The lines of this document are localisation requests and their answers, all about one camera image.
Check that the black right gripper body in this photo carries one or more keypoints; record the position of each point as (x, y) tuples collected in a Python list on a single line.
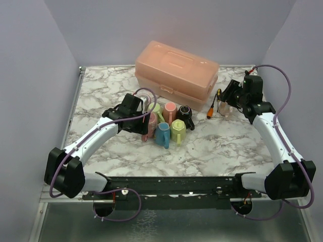
[(236, 98)]

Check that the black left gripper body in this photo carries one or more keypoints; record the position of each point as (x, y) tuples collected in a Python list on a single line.
[(138, 125)]

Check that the purple mug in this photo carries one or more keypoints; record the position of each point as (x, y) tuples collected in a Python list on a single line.
[(145, 95)]

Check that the pink ghost pattern mug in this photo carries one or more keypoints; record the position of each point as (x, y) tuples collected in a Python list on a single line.
[(151, 127)]

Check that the iridescent beige mug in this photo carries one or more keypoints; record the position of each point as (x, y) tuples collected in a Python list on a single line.
[(224, 109)]

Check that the light green round mug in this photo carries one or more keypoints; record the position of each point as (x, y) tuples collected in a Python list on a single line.
[(158, 111)]

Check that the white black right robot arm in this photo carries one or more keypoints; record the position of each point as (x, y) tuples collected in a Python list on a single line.
[(291, 174)]

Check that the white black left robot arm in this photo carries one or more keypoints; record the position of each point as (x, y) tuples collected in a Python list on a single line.
[(64, 169)]

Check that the salmon pink mug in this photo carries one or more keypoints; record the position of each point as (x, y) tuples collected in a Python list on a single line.
[(169, 112)]

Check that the blue mug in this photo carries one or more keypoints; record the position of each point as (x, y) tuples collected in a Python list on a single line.
[(162, 135)]

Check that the green faceted mug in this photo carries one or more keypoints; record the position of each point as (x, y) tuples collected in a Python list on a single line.
[(178, 131)]

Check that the black mug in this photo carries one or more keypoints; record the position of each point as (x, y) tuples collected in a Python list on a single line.
[(184, 113)]

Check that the orange black screwdriver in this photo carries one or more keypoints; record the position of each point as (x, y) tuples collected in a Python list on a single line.
[(216, 98)]

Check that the translucent pink plastic toolbox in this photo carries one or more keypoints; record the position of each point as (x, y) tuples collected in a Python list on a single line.
[(176, 75)]

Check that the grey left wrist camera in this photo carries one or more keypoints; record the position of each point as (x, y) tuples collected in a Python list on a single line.
[(146, 103)]

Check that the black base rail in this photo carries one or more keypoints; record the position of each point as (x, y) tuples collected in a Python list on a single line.
[(172, 193)]

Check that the aluminium table frame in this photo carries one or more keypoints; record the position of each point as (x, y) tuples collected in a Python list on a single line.
[(216, 147)]

